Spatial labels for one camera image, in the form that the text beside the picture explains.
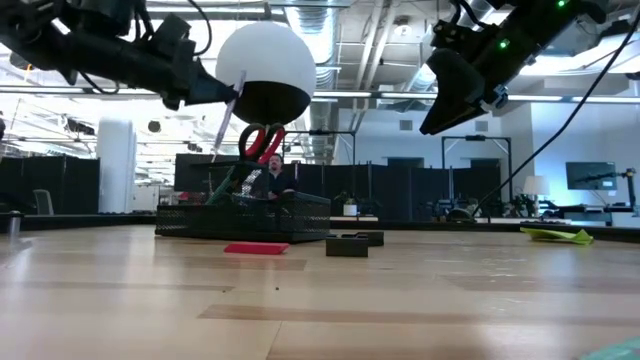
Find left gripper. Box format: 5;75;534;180
149;42;240;112

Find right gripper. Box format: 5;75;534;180
418;18;540;137

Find translucent purple pen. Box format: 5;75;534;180
212;69;248;164

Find red black handled scissors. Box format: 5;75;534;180
234;122;287;201

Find black mesh desk organizer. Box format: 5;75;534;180
154;160;332;245

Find red eraser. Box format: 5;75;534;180
223;241;291;257

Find black binder clip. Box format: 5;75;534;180
325;234;370;259

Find grey office chair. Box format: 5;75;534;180
32;188;55;216

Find white globe table lamp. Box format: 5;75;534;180
215;20;317;127

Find black partition panel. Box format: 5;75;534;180
272;162;504;221
173;153;221;194
0;155;100;215

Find long ceiling light strip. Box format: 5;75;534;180
0;85;640;104

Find person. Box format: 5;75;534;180
266;153;297;201

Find white round column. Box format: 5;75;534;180
96;117;138;215

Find white shade table lamp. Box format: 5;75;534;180
522;174;550;219

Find small plant white pot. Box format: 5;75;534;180
335;190;366;217

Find black computer monitor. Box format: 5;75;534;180
565;161;618;191

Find yellow-green cloth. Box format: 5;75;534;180
519;227;595;246

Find silver ventilation duct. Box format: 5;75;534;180
284;5;342;162
407;64;439;95

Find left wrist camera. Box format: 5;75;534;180
149;13;197;57

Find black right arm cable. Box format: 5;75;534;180
469;9;640;217

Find black table frame rail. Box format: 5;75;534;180
0;212;640;245

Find grey metal post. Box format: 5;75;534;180
7;210;24;240

